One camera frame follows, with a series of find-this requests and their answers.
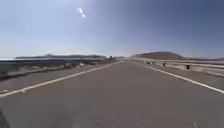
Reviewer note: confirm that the distant low hills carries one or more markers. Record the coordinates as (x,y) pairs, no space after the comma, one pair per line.
(60,56)

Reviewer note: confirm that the brown hill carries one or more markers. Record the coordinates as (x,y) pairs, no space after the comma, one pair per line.
(160,55)

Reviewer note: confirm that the white painted line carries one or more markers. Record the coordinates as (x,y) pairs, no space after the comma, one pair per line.
(186,79)

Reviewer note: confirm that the grey metal guardrail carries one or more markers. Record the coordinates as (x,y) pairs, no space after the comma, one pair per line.
(40,61)
(200,63)

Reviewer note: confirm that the grey asphalt road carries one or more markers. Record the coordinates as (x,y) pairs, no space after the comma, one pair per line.
(113,96)

